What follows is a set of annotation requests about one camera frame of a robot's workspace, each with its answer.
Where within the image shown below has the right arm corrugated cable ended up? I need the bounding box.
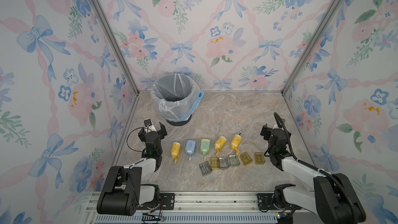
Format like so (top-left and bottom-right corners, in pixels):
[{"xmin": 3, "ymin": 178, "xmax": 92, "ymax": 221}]
[{"xmin": 273, "ymin": 111, "xmax": 360, "ymax": 224}]

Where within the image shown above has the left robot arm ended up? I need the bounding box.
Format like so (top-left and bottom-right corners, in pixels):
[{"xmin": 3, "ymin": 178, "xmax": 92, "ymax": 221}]
[{"xmin": 96, "ymin": 119, "xmax": 167, "ymax": 216}]

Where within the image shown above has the green pencil sharpener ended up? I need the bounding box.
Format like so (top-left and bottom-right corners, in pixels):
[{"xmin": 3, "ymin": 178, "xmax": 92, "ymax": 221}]
[{"xmin": 200, "ymin": 139, "xmax": 210, "ymax": 159}]

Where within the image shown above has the corner aluminium post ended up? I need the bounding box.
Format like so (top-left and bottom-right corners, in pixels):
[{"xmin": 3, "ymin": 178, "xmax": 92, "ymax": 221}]
[
  {"xmin": 281, "ymin": 0, "xmax": 344, "ymax": 96},
  {"xmin": 88, "ymin": 0, "xmax": 139, "ymax": 97}
]

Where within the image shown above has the left corner aluminium post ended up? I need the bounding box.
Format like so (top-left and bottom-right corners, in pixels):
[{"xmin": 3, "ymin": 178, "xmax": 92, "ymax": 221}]
[{"xmin": 88, "ymin": 0, "xmax": 139, "ymax": 97}]

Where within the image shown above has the dark shavings tray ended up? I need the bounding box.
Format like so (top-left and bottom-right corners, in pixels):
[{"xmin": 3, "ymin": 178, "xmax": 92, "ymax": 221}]
[{"xmin": 199, "ymin": 161, "xmax": 212, "ymax": 176}]

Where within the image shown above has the yellow transparent shavings tray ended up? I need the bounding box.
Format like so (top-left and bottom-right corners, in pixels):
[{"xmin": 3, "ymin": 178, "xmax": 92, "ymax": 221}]
[{"xmin": 210, "ymin": 157, "xmax": 220, "ymax": 170}]

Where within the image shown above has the right corner aluminium post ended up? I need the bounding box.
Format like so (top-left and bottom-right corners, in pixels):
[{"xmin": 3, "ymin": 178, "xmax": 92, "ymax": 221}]
[{"xmin": 281, "ymin": 0, "xmax": 344, "ymax": 96}]

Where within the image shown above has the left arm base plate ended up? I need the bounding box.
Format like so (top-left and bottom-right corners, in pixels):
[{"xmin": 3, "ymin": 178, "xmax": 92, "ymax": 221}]
[{"xmin": 138, "ymin": 192, "xmax": 175, "ymax": 211}]

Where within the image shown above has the clear trash bag blue band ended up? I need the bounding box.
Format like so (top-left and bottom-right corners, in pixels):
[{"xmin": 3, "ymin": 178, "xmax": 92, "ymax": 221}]
[{"xmin": 150, "ymin": 73, "xmax": 204, "ymax": 121}]

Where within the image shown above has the yellow pencil sharpener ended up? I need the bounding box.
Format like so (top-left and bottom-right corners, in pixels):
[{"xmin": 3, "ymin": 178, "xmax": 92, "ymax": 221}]
[
  {"xmin": 215, "ymin": 136, "xmax": 227, "ymax": 156},
  {"xmin": 171, "ymin": 142, "xmax": 181, "ymax": 163},
  {"xmin": 230, "ymin": 132, "xmax": 242, "ymax": 156}
]

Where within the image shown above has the clear blue sharpener tray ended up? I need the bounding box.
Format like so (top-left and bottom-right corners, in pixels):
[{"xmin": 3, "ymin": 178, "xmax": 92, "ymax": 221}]
[{"xmin": 218, "ymin": 156, "xmax": 230, "ymax": 170}]

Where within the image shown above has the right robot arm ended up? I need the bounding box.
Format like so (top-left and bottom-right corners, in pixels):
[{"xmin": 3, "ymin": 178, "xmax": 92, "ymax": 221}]
[{"xmin": 258, "ymin": 124, "xmax": 366, "ymax": 224}]

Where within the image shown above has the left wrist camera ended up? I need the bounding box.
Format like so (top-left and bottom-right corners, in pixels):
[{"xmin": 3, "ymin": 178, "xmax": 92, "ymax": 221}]
[{"xmin": 144, "ymin": 118, "xmax": 157, "ymax": 133}]

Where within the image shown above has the green transparent shavings tray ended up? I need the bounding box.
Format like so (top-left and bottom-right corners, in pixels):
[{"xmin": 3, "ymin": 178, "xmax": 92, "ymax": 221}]
[{"xmin": 228, "ymin": 155, "xmax": 240, "ymax": 167}]

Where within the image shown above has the blue pencil sharpener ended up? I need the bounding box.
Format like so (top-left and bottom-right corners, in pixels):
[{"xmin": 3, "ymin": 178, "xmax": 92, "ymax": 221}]
[{"xmin": 185, "ymin": 140, "xmax": 197, "ymax": 161}]

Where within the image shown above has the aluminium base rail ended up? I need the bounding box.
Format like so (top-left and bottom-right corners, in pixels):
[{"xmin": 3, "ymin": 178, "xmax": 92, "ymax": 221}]
[{"xmin": 80, "ymin": 190, "xmax": 352, "ymax": 224}]

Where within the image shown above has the black trash bin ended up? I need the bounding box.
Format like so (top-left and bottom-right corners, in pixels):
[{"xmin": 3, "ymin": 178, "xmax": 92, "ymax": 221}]
[{"xmin": 167, "ymin": 115, "xmax": 192, "ymax": 127}]

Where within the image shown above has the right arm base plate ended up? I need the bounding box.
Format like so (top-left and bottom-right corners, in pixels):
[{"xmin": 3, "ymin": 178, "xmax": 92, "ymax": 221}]
[{"xmin": 256, "ymin": 192, "xmax": 295, "ymax": 213}]

